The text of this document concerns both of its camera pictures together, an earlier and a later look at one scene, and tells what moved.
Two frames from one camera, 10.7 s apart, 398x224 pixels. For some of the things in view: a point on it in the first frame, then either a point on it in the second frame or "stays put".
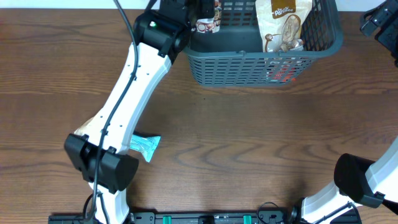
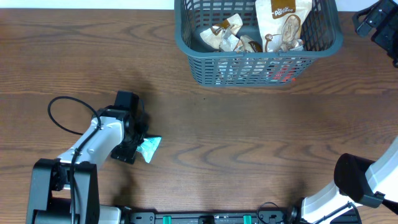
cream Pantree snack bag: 281,22 stays put
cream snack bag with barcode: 207,25 → 222,37
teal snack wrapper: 146,145 stays put
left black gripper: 208,10 → 129,150
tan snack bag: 81,128 → 250,45
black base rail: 266,217 stays put
